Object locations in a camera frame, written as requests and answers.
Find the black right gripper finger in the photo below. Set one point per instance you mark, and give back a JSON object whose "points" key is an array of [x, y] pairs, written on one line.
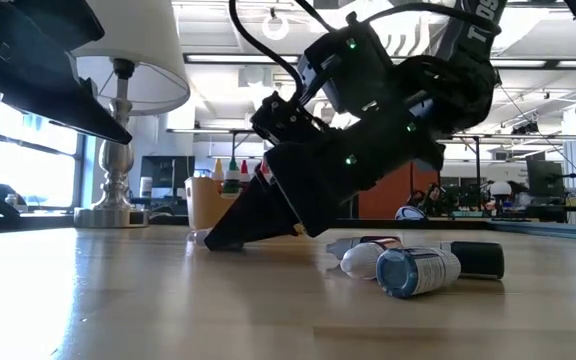
{"points": [[263, 210]]}

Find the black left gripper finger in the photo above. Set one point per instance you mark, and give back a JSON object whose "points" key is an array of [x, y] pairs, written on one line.
{"points": [[43, 95]]}

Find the large green coloring bottle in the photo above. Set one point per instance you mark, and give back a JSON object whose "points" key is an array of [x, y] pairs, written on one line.
{"points": [[232, 182]]}

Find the large dark red coloring bottle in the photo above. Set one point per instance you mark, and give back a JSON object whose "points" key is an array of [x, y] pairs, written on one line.
{"points": [[244, 172]]}

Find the yellow plastic bin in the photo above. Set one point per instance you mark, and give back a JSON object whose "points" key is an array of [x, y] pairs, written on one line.
{"points": [[203, 205]]}

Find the large yellow coloring bottle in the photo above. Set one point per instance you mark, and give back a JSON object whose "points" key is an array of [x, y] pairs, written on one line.
{"points": [[218, 170]]}

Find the small black food coloring bottle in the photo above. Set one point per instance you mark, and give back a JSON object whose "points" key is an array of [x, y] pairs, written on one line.
{"points": [[478, 260], [197, 236]]}

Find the small red food coloring bottle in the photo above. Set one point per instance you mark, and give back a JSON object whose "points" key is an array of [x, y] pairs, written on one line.
{"points": [[365, 261]]}

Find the small blue food coloring bottle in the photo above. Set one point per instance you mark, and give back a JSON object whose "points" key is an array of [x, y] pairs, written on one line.
{"points": [[415, 272]]}

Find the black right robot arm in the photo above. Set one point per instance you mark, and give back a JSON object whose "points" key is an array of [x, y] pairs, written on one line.
{"points": [[468, 85]]}

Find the orange partition panel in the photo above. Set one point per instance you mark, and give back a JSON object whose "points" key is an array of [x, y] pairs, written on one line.
{"points": [[393, 200]]}

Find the white blue ball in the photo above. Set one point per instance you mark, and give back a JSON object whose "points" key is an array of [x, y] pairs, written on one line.
{"points": [[410, 214]]}

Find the black computer monitor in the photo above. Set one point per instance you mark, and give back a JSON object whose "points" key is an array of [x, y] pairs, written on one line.
{"points": [[168, 175]]}

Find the white shade silver table lamp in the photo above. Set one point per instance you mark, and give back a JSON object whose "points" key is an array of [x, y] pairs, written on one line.
{"points": [[113, 190]]}

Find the white cup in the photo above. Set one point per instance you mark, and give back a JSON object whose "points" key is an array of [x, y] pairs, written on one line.
{"points": [[145, 186]]}

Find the white round dome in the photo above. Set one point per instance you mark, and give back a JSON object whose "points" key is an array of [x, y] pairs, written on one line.
{"points": [[500, 189]]}

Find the black monitor on stand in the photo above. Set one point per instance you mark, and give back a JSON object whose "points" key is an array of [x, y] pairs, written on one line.
{"points": [[545, 182]]}

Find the black beam with light strips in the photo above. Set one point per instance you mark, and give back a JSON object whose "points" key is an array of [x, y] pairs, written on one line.
{"points": [[550, 63]]}

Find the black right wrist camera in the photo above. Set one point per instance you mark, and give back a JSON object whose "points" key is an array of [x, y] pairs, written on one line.
{"points": [[348, 65]]}

